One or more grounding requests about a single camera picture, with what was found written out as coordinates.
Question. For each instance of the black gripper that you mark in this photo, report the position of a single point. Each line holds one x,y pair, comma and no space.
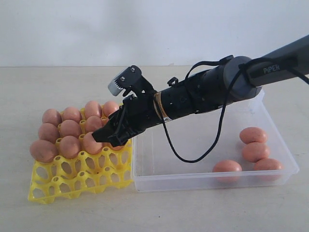
135,116

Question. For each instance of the brown egg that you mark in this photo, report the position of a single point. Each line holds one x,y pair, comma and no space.
253,152
117,148
70,128
90,145
93,123
266,165
253,134
109,108
227,166
69,147
43,151
48,132
72,113
92,108
52,116

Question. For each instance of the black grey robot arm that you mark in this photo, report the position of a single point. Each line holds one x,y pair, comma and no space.
228,80

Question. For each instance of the yellow plastic egg tray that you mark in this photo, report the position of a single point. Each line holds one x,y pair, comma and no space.
68,178

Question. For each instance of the clear plastic box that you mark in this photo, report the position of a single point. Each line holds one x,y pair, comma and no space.
182,154

